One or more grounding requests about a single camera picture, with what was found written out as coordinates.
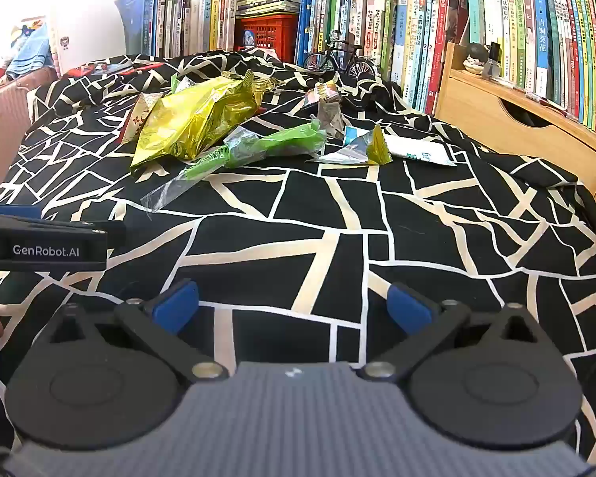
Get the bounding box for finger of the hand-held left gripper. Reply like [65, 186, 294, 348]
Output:
[0, 203, 127, 259]

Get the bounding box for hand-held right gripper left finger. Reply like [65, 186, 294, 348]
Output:
[42, 279, 230, 383]

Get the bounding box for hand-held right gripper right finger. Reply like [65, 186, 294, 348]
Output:
[358, 282, 542, 383]

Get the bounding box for white blue packet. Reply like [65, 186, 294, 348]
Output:
[343, 126, 458, 167]

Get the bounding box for green plastic wrapper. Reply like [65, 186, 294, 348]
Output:
[140, 120, 327, 213]

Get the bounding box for orange pink snack packet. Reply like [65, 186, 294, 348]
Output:
[303, 81, 344, 110]

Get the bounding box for row of thin pale books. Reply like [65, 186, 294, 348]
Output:
[149, 0, 239, 58]

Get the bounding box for row of colourful paperback books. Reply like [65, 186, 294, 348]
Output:
[464, 0, 596, 146]

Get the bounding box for pink suitcase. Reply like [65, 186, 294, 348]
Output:
[0, 67, 60, 204]

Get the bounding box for floral paper wrapper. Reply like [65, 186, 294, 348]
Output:
[120, 92, 172, 144]

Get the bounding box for black white patterned blanket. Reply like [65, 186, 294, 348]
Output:
[0, 48, 596, 463]

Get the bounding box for yellow silver wrapper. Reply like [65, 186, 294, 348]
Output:
[307, 124, 394, 166]

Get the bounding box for yellow-green foil snack bag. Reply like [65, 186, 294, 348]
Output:
[129, 70, 269, 170]

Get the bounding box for blue towel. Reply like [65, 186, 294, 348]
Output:
[5, 22, 53, 80]

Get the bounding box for red tray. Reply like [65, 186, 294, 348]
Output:
[60, 58, 172, 80]

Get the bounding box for greyish clear plastic bag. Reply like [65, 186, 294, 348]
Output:
[310, 101, 348, 141]

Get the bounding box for wooden drawer unit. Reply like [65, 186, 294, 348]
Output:
[434, 42, 596, 219]

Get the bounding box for large dark blue book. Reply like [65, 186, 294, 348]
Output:
[115, 0, 152, 56]

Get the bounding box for black model bicycle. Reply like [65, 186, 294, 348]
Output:
[303, 30, 379, 80]

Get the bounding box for small glass bottle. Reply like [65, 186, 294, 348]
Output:
[483, 42, 502, 79]

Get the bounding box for small dark-haired figurine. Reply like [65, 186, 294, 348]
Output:
[463, 42, 490, 75]

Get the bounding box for red plastic crate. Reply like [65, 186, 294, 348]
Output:
[234, 14, 299, 63]

